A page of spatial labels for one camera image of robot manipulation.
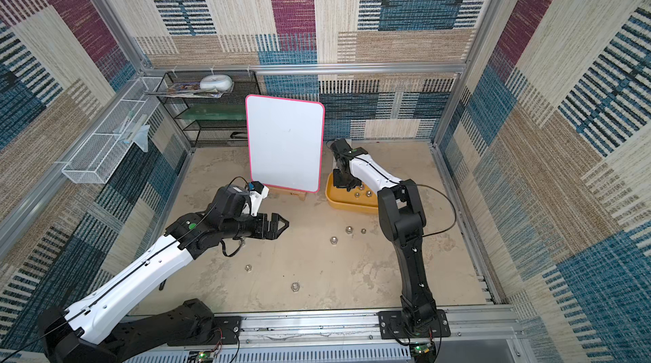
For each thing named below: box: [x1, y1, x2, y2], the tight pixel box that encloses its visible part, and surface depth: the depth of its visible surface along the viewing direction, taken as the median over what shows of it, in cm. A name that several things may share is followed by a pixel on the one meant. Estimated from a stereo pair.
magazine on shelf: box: [144, 81, 235, 99], surface depth 89 cm
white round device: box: [200, 73, 234, 92], surface depth 91 cm
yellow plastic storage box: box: [325, 172, 379, 215], surface depth 101 cm
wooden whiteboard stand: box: [288, 189, 309, 202], surface depth 99 cm
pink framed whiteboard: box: [244, 94, 325, 194], surface depth 91 cm
